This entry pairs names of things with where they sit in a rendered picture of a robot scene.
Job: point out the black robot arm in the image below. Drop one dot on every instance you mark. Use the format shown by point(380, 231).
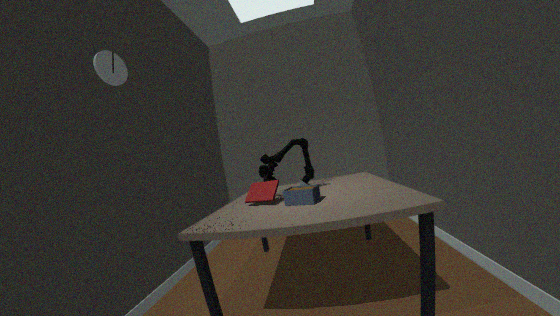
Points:
point(279, 156)

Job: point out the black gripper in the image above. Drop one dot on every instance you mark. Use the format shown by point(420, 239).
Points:
point(268, 172)

